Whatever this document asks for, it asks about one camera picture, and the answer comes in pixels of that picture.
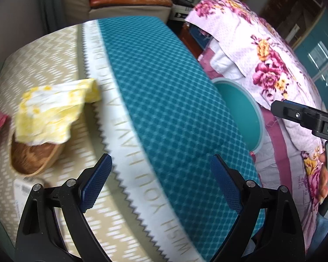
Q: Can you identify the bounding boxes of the teal checkered table mat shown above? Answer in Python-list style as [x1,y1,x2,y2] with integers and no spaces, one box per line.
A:
[0,16,265,262]

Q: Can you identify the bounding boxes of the blue denim clothing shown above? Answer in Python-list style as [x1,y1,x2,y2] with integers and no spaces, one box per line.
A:
[309,215,328,254]

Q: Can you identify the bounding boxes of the person's right hand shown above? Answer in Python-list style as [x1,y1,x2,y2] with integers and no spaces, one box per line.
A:
[317,152,328,205]

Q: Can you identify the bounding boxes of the black silver audio device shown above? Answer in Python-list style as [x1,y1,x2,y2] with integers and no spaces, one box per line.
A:
[168,0,205,21]

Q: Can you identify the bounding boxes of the yellow patterned napkin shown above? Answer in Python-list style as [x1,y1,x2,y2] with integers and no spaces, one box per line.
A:
[15,78,102,146]

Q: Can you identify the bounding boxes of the white barcode label card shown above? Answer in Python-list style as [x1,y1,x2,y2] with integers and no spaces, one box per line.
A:
[12,176,45,224]

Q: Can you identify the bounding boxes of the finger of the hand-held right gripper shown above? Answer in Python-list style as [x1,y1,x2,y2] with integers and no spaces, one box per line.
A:
[270,100,321,129]

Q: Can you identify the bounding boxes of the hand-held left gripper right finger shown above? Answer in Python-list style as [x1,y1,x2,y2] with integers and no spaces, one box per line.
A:
[210,154,306,262]

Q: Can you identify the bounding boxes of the brown woven basket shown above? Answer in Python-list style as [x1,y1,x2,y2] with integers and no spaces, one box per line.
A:
[9,134,67,176]

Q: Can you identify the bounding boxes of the pink floral quilt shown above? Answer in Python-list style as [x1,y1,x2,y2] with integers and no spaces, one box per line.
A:
[184,0,328,254]

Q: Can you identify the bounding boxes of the grey blue curtain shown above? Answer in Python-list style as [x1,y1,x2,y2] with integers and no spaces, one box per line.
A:
[38,0,62,30]

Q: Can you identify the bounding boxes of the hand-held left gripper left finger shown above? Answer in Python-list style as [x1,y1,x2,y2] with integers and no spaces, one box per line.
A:
[15,153,113,262]

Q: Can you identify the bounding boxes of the teal glass cabinet door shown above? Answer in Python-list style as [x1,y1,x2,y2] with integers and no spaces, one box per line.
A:
[292,8,328,112]

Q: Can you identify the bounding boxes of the wooden shelf unit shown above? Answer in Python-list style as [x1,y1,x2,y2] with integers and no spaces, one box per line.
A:
[260,0,326,47]

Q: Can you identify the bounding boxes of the blue plastic crate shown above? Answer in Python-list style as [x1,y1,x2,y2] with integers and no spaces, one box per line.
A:
[190,24,211,47]

